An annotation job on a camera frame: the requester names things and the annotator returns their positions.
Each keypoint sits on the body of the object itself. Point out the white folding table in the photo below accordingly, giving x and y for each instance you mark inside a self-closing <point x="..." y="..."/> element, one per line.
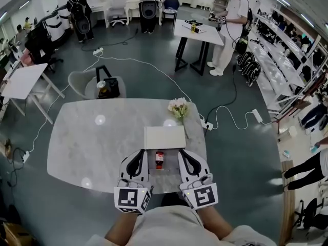
<point x="25" y="79"/>

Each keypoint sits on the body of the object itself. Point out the black office chair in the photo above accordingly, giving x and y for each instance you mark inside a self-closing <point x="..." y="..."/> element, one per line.
<point x="314" y="214"/>

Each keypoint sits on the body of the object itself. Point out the grey shell chair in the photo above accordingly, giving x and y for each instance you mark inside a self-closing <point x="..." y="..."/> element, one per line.
<point x="79" y="83"/>

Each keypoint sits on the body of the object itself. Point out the person's white shirt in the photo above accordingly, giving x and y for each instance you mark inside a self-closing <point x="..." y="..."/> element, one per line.
<point x="169" y="227"/>

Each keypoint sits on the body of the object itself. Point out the yellow and white device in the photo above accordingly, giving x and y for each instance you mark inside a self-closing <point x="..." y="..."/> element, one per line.
<point x="194" y="26"/>

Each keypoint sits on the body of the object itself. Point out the white box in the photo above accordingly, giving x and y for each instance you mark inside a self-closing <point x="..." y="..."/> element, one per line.
<point x="165" y="137"/>

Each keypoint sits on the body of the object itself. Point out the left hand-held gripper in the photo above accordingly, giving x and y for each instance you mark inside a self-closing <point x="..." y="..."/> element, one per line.
<point x="130" y="197"/>

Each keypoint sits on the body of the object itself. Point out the pink artificial flower bouquet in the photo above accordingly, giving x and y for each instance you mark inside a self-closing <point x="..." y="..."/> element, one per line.
<point x="179" y="107"/>

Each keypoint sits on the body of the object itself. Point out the white metal shelving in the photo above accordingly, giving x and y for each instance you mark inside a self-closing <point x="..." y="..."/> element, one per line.
<point x="279" y="60"/>

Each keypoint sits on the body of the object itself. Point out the black backpack with white print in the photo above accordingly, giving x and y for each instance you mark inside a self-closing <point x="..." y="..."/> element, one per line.
<point x="249" y="66"/>

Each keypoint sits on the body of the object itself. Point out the red bottle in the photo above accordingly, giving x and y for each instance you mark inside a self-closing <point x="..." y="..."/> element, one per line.
<point x="159" y="159"/>

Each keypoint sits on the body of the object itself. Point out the white slim power strip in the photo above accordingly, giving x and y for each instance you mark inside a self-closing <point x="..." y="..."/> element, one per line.
<point x="257" y="115"/>

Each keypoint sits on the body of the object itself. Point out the cardboard box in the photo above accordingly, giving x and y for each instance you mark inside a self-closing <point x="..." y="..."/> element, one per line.
<point x="14" y="236"/>

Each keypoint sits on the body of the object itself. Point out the black and white robot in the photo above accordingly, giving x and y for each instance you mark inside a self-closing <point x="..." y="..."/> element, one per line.
<point x="48" y="32"/>

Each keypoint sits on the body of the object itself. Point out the grey marble table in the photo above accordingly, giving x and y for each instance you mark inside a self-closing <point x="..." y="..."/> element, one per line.
<point x="89" y="142"/>

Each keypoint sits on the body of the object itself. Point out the drink can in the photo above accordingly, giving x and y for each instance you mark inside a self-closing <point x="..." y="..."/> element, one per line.
<point x="101" y="84"/>

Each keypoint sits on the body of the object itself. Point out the person's right forearm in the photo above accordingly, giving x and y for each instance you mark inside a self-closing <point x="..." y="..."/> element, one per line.
<point x="217" y="224"/>

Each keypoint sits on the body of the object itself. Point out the white table with black legs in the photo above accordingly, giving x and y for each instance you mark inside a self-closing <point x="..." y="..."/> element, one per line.
<point x="197" y="32"/>

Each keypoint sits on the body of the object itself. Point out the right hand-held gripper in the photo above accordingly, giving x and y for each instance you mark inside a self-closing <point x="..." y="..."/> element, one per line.
<point x="203" y="195"/>

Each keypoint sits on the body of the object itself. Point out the black bag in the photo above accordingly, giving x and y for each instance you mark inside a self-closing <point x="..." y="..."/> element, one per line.
<point x="111" y="87"/>

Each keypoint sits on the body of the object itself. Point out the person's left forearm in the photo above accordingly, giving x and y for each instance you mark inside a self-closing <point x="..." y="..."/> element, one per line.
<point x="123" y="229"/>

